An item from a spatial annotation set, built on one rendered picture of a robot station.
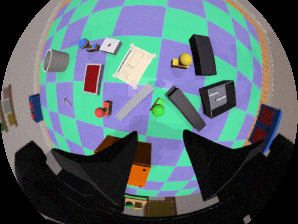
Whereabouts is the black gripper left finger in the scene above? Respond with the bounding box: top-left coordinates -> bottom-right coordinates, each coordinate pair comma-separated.
51,131 -> 138,206

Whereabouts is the cream paper card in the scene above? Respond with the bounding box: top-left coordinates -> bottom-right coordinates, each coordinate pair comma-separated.
112,44 -> 157,89

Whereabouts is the yellow rubber stamp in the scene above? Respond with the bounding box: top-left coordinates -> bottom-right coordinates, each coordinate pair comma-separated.
170,53 -> 193,69

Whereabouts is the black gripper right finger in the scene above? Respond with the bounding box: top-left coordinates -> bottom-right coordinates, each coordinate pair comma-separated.
182,129 -> 266,201

